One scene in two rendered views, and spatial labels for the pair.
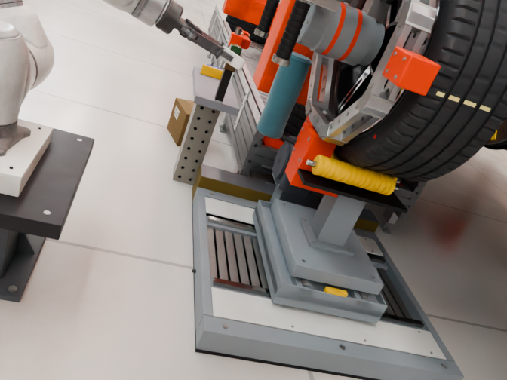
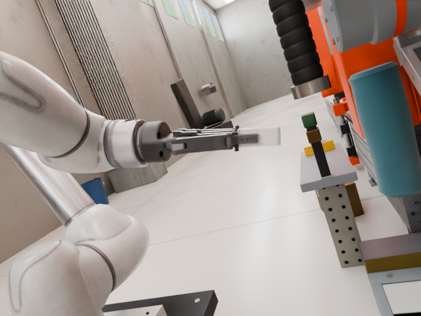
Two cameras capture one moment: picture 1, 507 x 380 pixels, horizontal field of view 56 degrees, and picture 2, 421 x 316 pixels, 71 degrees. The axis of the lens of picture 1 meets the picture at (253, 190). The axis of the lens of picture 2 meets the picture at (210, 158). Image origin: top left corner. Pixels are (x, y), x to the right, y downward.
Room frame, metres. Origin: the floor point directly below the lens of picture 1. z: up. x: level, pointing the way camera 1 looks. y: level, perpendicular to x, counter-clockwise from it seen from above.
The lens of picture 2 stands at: (0.81, -0.05, 0.77)
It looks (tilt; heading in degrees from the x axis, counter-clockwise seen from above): 9 degrees down; 38
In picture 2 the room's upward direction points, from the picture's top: 20 degrees counter-clockwise
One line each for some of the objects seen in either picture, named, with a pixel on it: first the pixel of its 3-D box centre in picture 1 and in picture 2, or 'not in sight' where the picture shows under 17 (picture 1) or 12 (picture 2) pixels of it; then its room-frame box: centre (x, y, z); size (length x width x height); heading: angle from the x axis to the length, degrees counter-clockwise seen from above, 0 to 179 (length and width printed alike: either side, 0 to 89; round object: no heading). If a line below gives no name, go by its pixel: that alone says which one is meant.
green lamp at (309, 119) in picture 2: (235, 50); (309, 120); (1.72, 0.24, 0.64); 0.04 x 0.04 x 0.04; 17
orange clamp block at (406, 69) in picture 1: (410, 70); not in sight; (1.10, -0.22, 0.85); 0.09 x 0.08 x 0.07; 17
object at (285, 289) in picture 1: (312, 255); not in sight; (1.48, -0.28, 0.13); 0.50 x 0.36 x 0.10; 17
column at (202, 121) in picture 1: (197, 136); (338, 213); (1.94, 0.31, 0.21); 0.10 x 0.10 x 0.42; 17
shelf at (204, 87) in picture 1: (213, 89); (323, 163); (1.91, 0.30, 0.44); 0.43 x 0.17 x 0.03; 17
